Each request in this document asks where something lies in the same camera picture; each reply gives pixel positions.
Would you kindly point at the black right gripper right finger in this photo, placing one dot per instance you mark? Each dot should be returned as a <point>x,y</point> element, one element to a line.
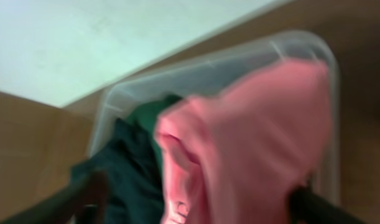
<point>309,208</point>

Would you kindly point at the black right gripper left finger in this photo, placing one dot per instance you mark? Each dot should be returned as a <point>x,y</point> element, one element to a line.
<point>91,189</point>

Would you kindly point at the small black garment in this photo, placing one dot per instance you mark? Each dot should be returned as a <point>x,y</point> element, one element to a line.
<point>133,175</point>

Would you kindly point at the pink printed shirt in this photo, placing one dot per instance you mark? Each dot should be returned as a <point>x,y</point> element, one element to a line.
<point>236,156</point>

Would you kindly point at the dark green camisole top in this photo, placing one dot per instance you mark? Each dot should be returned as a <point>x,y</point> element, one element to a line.
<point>146,115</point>

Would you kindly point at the clear plastic storage bin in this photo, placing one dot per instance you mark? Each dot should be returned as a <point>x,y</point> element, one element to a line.
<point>212,74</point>

